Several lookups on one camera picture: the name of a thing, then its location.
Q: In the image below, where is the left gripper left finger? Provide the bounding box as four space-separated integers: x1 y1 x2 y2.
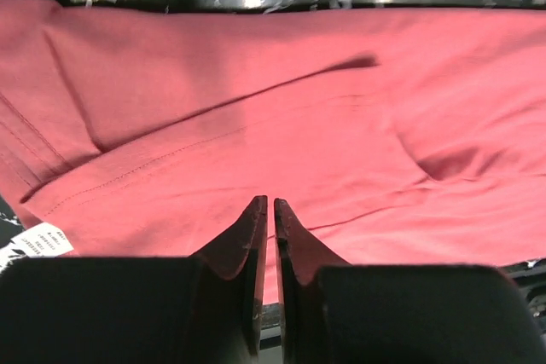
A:
1 196 267 363

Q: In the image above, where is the dusty red t-shirt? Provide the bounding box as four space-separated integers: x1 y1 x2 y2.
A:
0 0 546 305

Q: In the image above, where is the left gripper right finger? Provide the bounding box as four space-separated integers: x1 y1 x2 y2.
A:
274 199 545 363

